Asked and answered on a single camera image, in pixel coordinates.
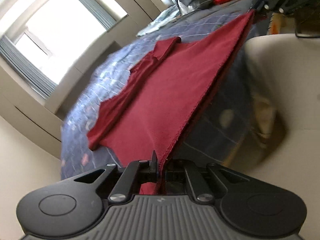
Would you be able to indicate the white window frame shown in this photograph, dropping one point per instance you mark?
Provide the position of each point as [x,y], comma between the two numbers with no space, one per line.
[33,39]

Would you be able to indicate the dark red knit garment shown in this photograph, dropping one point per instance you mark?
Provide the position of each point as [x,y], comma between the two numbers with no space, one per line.
[167,89]

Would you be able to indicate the light blue folded cloth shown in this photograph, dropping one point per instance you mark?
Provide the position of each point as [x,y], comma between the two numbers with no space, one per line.
[165,17]

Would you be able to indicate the clear plastic bag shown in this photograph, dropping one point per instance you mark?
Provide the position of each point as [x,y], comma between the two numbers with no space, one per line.
[186,9]

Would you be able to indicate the blue-grey left curtain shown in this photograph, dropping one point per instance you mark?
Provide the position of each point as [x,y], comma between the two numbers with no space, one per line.
[25,69]

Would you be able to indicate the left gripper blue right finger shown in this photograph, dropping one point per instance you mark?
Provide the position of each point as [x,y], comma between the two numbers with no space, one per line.
[183,177]

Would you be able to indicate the blue-grey right curtain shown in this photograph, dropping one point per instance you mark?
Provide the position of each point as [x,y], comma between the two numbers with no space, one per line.
[100,14]

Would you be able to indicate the beige window bench cabinet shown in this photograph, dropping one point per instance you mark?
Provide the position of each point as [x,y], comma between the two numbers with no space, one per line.
[35,117]

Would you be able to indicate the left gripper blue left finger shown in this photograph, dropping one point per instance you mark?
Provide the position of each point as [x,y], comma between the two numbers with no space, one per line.
[133,176]

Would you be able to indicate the blue-grey curtain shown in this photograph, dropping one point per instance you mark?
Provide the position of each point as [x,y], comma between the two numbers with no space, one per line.
[100,14]
[25,69]

